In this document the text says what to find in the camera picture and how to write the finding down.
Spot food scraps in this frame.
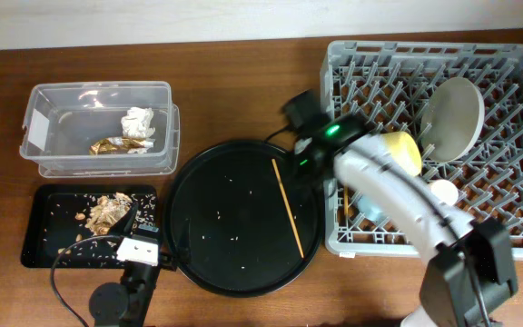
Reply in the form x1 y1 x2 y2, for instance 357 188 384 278
74 193 133 236

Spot wooden chopstick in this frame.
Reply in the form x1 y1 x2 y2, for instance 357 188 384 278
343 185 349 219
271 158 305 260

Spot gold snack wrapper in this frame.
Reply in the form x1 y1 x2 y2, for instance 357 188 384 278
89 136 154 155

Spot blue cup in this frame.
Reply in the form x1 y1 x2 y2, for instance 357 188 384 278
356 194 386 224

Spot white tissue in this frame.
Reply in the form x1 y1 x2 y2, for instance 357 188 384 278
121 107 155 139

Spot yellow bowl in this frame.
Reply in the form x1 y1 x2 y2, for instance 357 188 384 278
381 132 422 176

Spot pink cup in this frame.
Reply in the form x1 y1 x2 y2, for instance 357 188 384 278
428 179 459 206

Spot grey plate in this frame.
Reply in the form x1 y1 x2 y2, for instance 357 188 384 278
420 77 485 163

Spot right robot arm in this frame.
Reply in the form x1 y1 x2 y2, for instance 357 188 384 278
290 114 518 326

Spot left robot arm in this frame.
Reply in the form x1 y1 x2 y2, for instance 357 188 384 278
89 203 177 327

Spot grey dishwasher rack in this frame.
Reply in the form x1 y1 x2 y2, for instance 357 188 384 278
321 41 523 261

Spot black rectangular tray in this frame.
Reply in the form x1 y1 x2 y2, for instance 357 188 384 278
21 184 158 269

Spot clear plastic bin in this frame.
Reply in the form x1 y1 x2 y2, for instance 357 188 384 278
19 81 181 178

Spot round black tray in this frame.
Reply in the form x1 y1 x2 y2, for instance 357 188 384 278
163 140 324 297

